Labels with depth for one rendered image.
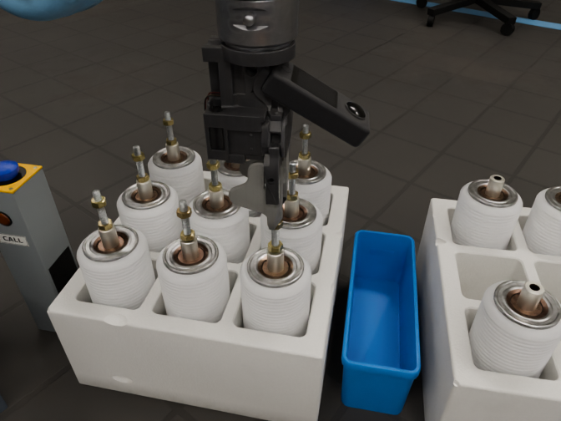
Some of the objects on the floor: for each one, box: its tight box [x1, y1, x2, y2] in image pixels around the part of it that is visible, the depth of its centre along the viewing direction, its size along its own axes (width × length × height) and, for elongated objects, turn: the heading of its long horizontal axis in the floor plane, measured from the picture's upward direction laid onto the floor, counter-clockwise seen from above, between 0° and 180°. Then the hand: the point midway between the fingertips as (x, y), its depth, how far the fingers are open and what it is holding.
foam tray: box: [416, 198, 561, 421], centre depth 74 cm, size 39×39×18 cm
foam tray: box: [47, 171, 349, 421], centre depth 83 cm, size 39×39×18 cm
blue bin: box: [341, 230, 421, 415], centre depth 80 cm, size 30×11×12 cm, turn 169°
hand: (280, 210), depth 56 cm, fingers open, 3 cm apart
